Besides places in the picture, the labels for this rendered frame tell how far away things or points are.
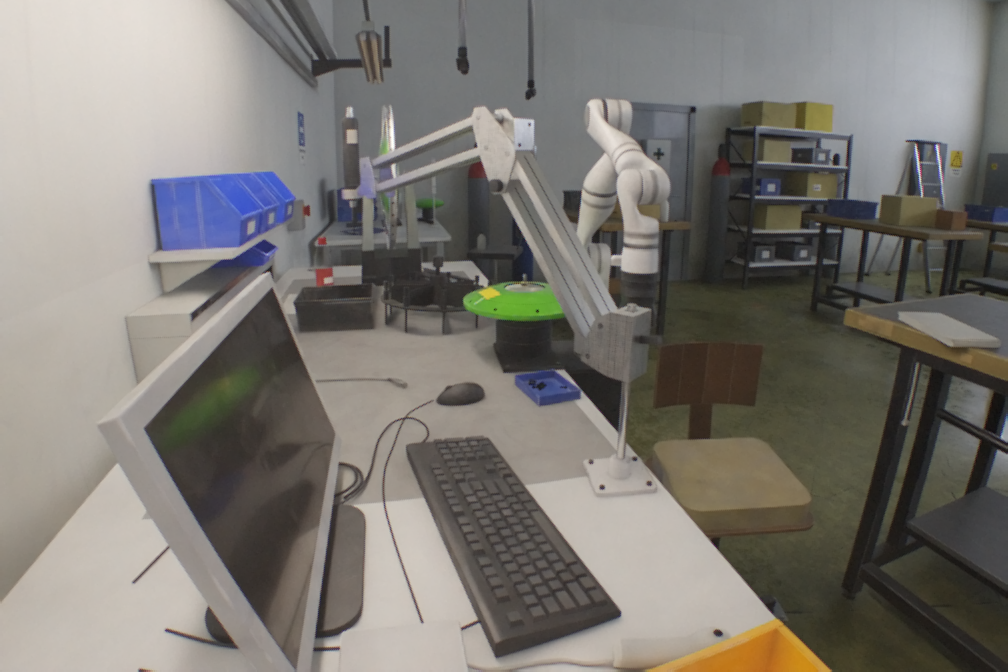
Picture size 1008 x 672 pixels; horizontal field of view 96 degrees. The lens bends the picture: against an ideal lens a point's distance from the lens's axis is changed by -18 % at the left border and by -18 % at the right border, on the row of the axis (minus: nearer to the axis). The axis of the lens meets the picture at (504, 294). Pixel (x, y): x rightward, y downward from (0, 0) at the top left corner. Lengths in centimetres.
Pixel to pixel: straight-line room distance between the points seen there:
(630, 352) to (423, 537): 39
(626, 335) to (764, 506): 78
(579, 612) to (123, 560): 59
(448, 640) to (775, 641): 30
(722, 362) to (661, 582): 106
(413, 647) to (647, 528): 38
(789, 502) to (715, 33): 631
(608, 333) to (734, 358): 95
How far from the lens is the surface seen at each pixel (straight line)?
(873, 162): 889
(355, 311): 167
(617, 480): 90
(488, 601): 66
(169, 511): 44
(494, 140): 91
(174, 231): 141
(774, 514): 148
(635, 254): 109
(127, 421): 42
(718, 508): 141
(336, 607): 69
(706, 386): 172
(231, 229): 136
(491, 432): 104
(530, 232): 87
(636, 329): 79
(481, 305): 131
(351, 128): 130
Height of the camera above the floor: 140
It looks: 14 degrees down
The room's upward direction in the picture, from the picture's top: straight up
